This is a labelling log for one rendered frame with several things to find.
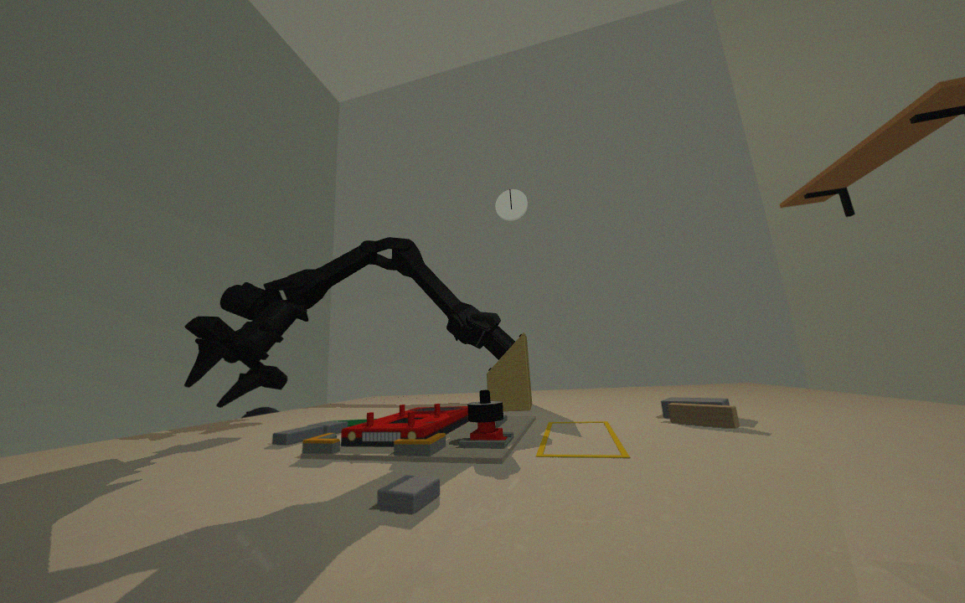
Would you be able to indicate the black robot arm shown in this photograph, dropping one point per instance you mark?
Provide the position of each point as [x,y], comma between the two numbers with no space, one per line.
[305,288]

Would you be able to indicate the yellow rectangular floor outline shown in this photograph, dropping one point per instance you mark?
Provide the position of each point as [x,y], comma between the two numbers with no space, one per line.
[612,433]

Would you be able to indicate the black wheel with grey hub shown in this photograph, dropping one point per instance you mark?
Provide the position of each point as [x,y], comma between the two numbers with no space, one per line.
[490,412]

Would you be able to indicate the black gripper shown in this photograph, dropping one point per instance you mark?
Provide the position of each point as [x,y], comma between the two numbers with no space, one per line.
[253,342]

